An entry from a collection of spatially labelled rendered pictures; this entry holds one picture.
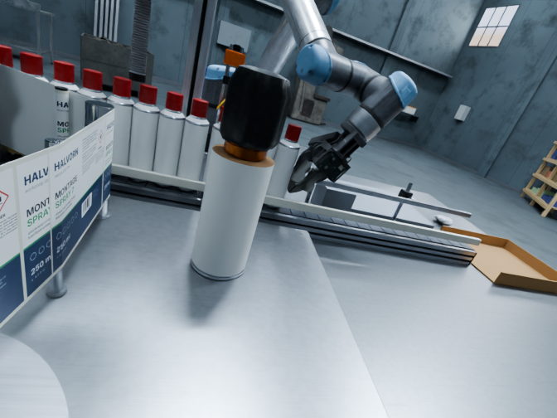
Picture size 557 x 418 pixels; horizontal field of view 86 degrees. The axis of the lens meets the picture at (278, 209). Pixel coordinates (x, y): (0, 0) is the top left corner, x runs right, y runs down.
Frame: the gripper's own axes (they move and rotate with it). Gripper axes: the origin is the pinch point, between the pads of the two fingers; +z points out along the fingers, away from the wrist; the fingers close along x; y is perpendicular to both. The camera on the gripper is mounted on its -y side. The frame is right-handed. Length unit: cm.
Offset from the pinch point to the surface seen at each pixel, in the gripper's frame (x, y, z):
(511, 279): 60, 13, -26
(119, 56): -168, -559, 129
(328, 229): 13.4, 5.4, 0.6
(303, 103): 209, -888, -76
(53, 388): -24, 51, 19
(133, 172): -30.2, 4.9, 20.2
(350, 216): 15.0, 4.9, -5.7
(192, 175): -20.4, 3.3, 13.0
